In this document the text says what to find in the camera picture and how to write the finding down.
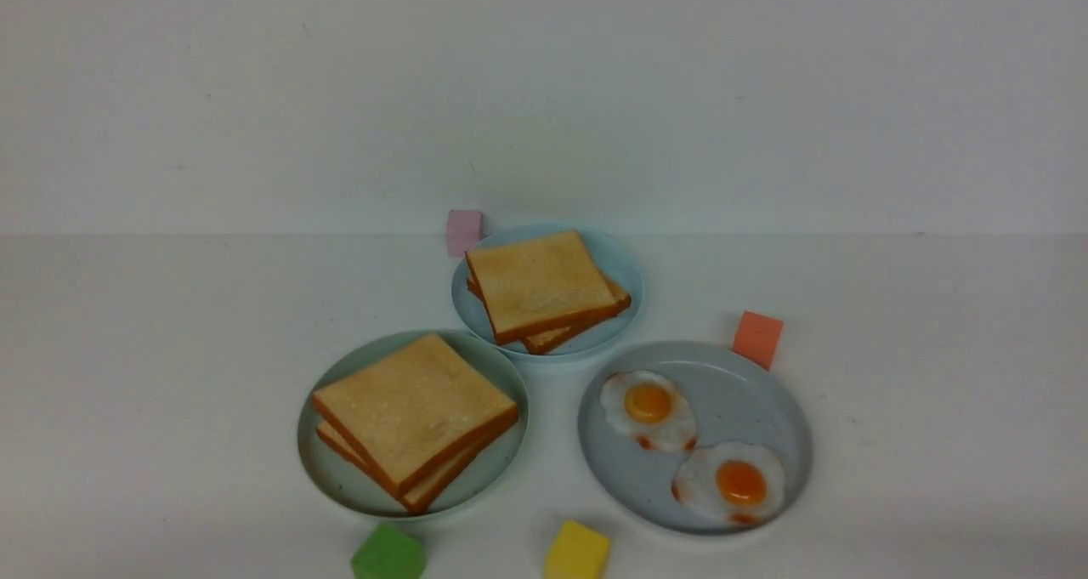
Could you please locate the yellow foam cube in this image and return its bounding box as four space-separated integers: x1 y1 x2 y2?
541 520 611 579

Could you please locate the orange foam cube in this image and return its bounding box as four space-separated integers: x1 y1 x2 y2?
731 310 786 372

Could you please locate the fried egg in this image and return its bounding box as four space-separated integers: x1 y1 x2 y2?
671 440 786 529
598 370 698 452

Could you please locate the mint green plate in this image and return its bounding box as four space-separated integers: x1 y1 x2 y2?
297 330 531 521

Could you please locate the pink foam cube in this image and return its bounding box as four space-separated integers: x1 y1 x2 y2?
445 208 485 258

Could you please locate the green foam cube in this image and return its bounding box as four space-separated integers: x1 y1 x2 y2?
350 523 426 579

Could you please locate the toast slice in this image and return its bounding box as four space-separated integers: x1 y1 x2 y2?
316 421 514 514
311 332 519 514
465 227 623 345
469 274 630 353

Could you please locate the back fried egg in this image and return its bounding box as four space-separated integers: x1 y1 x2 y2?
598 370 698 452

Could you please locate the front fried egg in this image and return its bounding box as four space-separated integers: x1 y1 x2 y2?
671 440 786 529

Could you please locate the grey blue egg plate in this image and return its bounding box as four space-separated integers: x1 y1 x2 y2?
576 340 813 537

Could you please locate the small blue bread plate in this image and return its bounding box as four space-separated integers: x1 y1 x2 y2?
450 227 644 364

